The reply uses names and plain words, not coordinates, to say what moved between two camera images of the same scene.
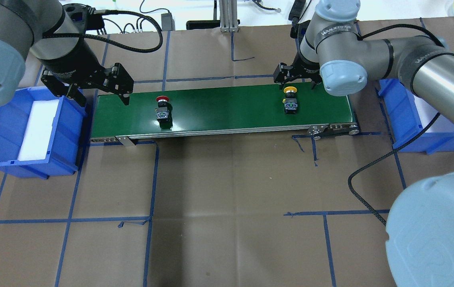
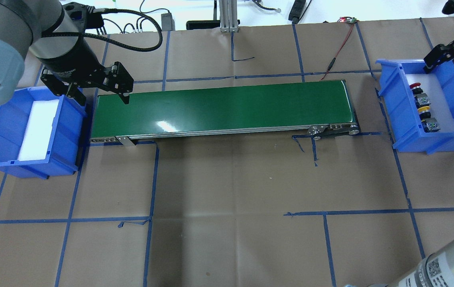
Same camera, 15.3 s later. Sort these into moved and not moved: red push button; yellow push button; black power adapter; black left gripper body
Moved: red push button; yellow push button
Not moved: black left gripper body; black power adapter
